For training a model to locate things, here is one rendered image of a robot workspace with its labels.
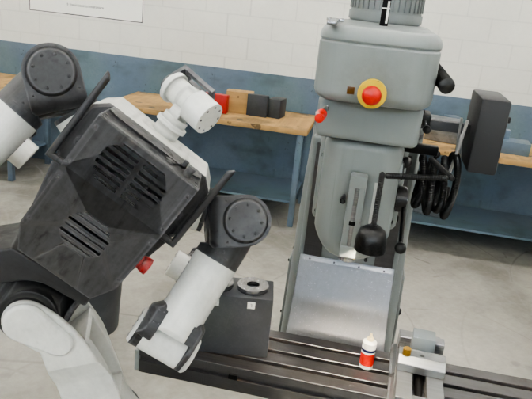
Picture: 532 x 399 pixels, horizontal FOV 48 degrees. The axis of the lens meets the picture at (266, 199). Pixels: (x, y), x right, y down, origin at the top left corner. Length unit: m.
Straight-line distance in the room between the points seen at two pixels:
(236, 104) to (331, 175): 3.99
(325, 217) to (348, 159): 0.16
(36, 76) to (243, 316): 0.92
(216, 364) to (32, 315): 0.68
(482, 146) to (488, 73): 4.05
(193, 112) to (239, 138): 4.88
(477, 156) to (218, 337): 0.89
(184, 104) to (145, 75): 5.07
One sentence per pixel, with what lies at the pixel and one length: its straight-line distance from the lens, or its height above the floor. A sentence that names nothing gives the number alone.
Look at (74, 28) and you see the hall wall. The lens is 6.48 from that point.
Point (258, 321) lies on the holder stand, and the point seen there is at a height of 1.07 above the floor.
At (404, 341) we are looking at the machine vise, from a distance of 1.79.
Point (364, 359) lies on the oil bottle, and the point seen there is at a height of 0.98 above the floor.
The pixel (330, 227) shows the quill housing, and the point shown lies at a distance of 1.52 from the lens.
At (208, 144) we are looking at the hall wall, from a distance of 6.10.
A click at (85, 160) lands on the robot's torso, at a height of 1.66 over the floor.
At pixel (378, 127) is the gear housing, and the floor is 1.67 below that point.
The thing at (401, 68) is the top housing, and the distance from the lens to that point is 1.30.
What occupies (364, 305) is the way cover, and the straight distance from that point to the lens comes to 2.05.
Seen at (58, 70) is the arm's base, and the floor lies 1.78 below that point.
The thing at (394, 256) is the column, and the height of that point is 1.15.
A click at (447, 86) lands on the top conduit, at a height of 1.79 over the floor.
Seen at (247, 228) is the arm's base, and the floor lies 1.53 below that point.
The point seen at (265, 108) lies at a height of 0.97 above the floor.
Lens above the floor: 1.94
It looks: 19 degrees down
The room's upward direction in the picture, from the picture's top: 6 degrees clockwise
